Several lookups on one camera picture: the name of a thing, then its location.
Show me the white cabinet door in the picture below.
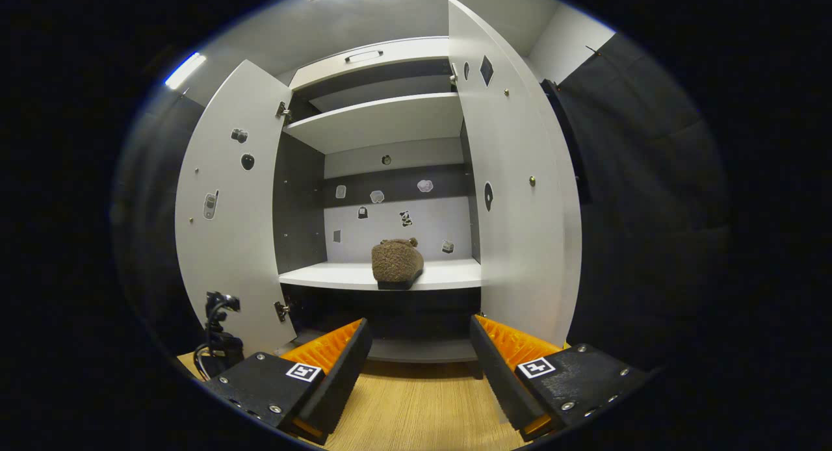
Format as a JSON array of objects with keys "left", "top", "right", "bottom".
[
  {"left": 174, "top": 60, "right": 297, "bottom": 358},
  {"left": 447, "top": 0, "right": 582, "bottom": 349}
]

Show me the ceiling light panel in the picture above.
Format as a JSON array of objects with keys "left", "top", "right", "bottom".
[{"left": 164, "top": 51, "right": 207, "bottom": 91}]

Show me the brown fuzzy shoe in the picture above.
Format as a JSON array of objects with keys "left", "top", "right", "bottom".
[{"left": 371, "top": 238, "right": 425, "bottom": 291}]

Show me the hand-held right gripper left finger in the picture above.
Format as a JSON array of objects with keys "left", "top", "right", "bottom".
[{"left": 201, "top": 319, "right": 373, "bottom": 445}]

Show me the black backdrop cloth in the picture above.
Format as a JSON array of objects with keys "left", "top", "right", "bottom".
[
  {"left": 543, "top": 32, "right": 732, "bottom": 370},
  {"left": 114, "top": 90, "right": 196, "bottom": 338}
]

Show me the white cabinet shelf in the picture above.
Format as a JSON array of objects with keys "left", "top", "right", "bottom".
[
  {"left": 279, "top": 259, "right": 482, "bottom": 292},
  {"left": 283, "top": 92, "right": 464, "bottom": 155}
]

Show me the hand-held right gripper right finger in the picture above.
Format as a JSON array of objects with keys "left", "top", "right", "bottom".
[{"left": 469, "top": 316, "right": 651, "bottom": 442}]

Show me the white shoe cabinet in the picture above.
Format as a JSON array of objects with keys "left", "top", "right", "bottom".
[{"left": 174, "top": 0, "right": 582, "bottom": 364}]

